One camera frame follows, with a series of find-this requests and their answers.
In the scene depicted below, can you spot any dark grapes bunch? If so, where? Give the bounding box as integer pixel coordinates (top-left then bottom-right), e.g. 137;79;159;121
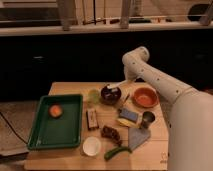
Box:
101;126;122;146

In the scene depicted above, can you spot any white brush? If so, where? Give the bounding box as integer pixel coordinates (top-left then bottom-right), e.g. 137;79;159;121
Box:
107;80;131;89

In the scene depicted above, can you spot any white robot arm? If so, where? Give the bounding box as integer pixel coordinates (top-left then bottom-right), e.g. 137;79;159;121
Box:
122;46;213;171

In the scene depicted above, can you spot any orange fruit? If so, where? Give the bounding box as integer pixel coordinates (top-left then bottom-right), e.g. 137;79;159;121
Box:
48;105;63;118

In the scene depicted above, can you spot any purple bowl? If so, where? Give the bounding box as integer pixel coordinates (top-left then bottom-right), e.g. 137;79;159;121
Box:
101;86;121;105

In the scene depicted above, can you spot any light green cup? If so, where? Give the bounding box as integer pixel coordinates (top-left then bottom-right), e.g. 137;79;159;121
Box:
88;89;100;104

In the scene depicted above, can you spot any metal cup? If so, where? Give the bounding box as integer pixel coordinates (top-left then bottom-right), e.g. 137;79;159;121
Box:
141;111;155;129

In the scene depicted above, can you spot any black cable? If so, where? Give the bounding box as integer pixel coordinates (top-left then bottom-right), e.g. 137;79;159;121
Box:
0;111;29;145

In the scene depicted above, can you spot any grey cloth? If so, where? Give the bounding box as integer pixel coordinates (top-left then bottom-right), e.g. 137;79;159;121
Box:
128;127;151;151

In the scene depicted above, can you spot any blue yellow sponge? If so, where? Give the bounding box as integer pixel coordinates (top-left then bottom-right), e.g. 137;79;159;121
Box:
117;108;139;128

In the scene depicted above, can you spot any white small bowl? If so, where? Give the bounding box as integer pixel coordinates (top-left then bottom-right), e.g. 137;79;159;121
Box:
82;137;101;156

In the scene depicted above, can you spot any green tray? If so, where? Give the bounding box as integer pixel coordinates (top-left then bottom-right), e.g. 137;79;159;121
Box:
27;94;83;150

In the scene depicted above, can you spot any dark rectangular box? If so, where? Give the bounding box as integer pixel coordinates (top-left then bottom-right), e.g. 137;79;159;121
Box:
86;109;99;130

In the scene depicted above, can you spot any orange bowl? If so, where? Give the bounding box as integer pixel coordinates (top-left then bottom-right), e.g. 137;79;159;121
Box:
133;87;159;108

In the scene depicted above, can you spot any green cucumber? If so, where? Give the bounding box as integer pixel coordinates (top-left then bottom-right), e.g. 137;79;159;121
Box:
104;146;132;161

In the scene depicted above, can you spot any dark pencil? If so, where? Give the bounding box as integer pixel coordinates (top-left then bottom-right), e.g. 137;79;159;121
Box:
123;94;130;104

